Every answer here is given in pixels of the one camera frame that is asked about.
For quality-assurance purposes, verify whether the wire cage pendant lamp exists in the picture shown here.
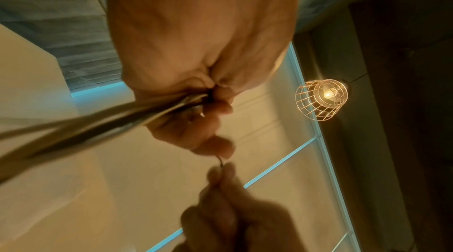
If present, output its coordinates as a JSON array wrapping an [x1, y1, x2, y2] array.
[[295, 78, 350, 122]]

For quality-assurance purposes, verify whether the person's left hand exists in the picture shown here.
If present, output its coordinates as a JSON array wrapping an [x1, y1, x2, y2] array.
[[107, 0, 309, 160]]

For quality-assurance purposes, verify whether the person's right hand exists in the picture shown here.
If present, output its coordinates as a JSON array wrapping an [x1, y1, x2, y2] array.
[[171, 161, 305, 252]]

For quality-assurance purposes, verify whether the white table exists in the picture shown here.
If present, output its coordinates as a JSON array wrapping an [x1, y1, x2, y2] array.
[[0, 22, 119, 252]]

